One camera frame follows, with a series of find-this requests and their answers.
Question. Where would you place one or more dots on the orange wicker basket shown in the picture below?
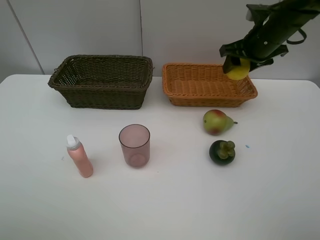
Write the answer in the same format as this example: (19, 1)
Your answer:
(204, 85)

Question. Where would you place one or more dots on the pink bottle with white cap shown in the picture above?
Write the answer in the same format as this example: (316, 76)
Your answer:
(78, 154)

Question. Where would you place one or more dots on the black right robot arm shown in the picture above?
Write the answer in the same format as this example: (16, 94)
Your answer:
(288, 15)

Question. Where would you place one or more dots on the translucent pink plastic cup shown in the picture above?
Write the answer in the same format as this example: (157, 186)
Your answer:
(135, 144)

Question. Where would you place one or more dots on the yellow lemon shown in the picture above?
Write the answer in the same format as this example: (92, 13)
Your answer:
(238, 69)

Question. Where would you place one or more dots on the dark mangosteen with green calyx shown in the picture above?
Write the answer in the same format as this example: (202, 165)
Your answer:
(222, 152)

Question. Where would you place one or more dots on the green red pear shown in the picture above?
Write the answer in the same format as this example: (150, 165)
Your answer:
(216, 122)

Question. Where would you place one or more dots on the dark brown wicker basket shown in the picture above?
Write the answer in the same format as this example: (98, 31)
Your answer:
(109, 82)

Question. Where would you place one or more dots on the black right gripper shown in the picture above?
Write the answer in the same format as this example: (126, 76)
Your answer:
(260, 46)

